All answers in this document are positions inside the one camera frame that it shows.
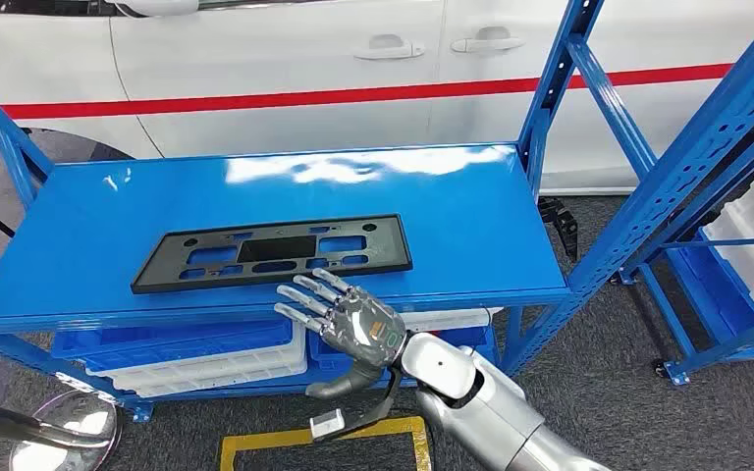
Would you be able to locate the chrome round base stand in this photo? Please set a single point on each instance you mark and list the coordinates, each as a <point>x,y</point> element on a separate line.
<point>84,416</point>

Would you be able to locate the white car with red stripe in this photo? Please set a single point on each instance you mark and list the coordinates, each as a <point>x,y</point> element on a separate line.
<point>253,52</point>

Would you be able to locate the blue metal shelf rack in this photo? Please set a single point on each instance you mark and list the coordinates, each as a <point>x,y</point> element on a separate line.
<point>709,286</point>
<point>286,188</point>

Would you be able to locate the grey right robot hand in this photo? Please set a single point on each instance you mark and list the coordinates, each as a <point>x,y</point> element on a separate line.
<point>361,328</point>

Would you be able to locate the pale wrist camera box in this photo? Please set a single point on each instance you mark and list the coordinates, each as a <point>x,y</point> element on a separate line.
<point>327,424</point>

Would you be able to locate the black plastic frame part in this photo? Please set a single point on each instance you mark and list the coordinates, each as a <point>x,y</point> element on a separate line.
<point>377,250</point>

